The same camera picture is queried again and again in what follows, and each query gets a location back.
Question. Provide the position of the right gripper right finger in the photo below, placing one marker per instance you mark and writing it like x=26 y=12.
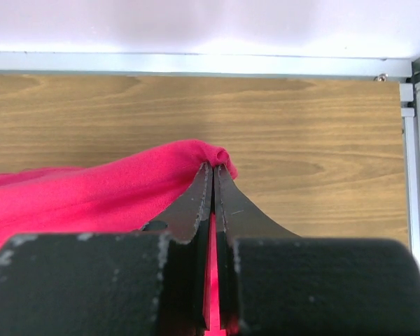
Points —
x=274 y=282

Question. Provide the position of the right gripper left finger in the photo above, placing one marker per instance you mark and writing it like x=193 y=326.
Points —
x=152 y=281

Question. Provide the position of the pink t shirt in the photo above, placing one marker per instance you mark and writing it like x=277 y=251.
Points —
x=120 y=196

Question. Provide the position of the aluminium frame rail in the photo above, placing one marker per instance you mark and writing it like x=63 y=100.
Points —
x=406 y=71

